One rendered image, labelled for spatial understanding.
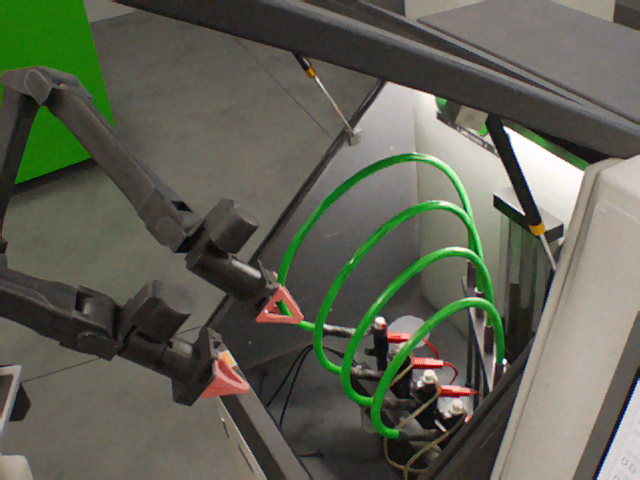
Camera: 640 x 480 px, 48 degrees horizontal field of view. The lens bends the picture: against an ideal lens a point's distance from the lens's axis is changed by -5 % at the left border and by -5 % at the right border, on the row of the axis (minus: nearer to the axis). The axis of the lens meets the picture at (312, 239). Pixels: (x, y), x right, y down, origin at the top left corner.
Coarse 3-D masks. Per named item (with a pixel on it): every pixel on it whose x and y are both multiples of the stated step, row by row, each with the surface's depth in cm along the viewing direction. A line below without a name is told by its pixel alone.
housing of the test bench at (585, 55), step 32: (512, 0) 152; (544, 0) 151; (448, 32) 140; (480, 32) 138; (512, 32) 137; (544, 32) 135; (576, 32) 134; (608, 32) 133; (512, 64) 126; (544, 64) 123; (576, 64) 122; (608, 64) 121; (608, 96) 111
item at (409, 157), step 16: (384, 160) 117; (400, 160) 118; (416, 160) 119; (432, 160) 121; (352, 176) 116; (448, 176) 124; (336, 192) 116; (464, 192) 127; (320, 208) 116; (464, 208) 130; (304, 224) 116; (288, 256) 117
